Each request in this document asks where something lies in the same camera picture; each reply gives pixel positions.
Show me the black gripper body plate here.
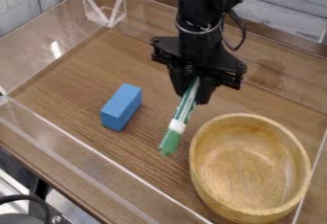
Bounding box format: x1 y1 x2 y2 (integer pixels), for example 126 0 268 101
150 36 246 90

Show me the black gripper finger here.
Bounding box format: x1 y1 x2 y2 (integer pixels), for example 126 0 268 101
168 63 196 97
194 77 220 105

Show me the green expo marker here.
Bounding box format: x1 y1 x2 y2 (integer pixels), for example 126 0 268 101
160 78 198 156

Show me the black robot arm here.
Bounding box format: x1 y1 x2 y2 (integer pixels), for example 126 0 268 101
150 0 246 105

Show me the brown wooden bowl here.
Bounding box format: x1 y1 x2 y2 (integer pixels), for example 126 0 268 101
189 113 312 224

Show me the blue foam block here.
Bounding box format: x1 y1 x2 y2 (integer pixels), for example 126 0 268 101
100 83 141 131

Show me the clear acrylic triangular bracket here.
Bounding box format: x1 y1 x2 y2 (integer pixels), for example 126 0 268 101
81 0 126 29

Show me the clear acrylic wall panel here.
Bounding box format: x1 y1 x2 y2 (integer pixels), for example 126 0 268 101
0 96 212 224

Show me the black cable lower left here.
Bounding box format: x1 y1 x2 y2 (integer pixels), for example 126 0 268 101
0 193 49 224

